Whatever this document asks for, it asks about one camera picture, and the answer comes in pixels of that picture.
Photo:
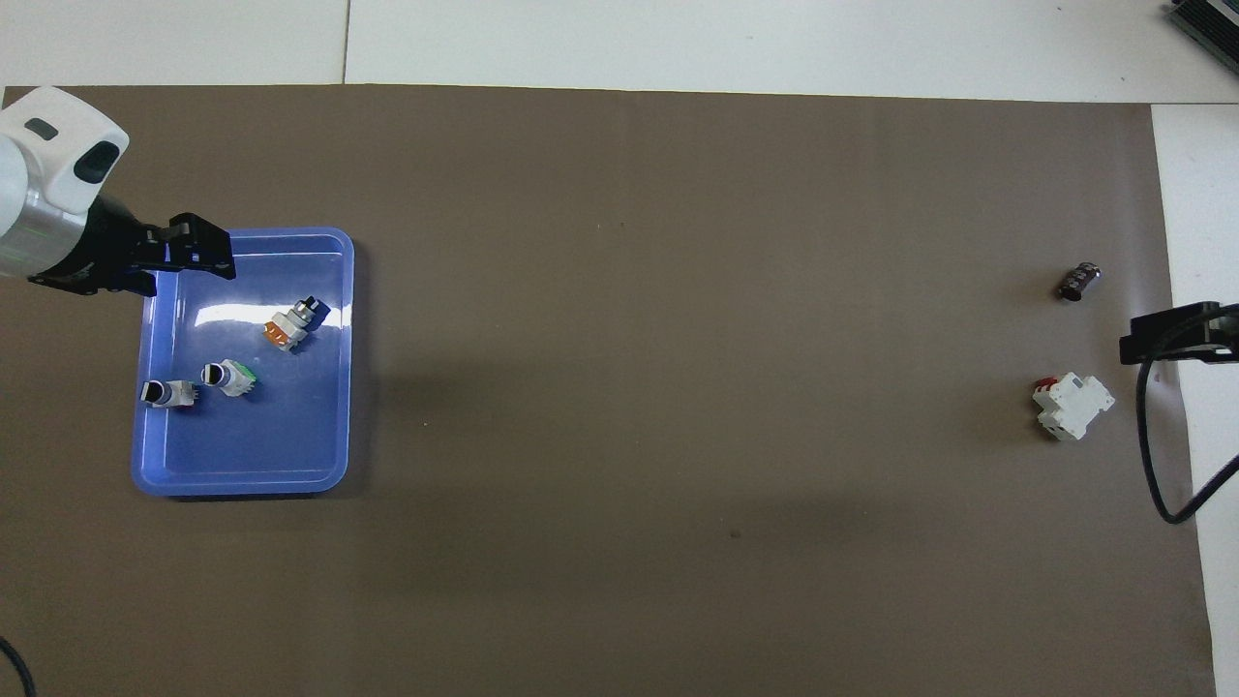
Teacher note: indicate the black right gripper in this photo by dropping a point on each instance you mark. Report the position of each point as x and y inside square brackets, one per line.
[1229, 348]

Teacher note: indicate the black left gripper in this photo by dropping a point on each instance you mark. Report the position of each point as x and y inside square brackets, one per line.
[111, 254]

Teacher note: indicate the selector switch orange green block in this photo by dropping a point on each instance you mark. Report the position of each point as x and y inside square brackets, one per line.
[230, 378]

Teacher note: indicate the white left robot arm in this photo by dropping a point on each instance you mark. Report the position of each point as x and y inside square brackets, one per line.
[39, 184]

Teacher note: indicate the white circuit breaker red lever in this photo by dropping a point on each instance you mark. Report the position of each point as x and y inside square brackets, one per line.
[1072, 405]

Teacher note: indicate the small dark brown capacitor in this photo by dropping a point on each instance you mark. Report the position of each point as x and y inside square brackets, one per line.
[1079, 282]

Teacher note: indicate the blue plastic tray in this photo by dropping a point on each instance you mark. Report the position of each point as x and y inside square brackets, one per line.
[271, 445]

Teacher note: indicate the grey finned metal device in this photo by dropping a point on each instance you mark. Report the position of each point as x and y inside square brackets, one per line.
[1210, 21]

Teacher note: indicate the brown paper table mat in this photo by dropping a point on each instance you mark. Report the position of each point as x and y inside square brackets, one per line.
[619, 387]

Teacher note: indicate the selector switch with orange block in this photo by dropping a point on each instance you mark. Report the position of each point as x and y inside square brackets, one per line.
[290, 327]

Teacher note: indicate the small white selector switch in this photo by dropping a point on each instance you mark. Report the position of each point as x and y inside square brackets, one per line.
[169, 394]

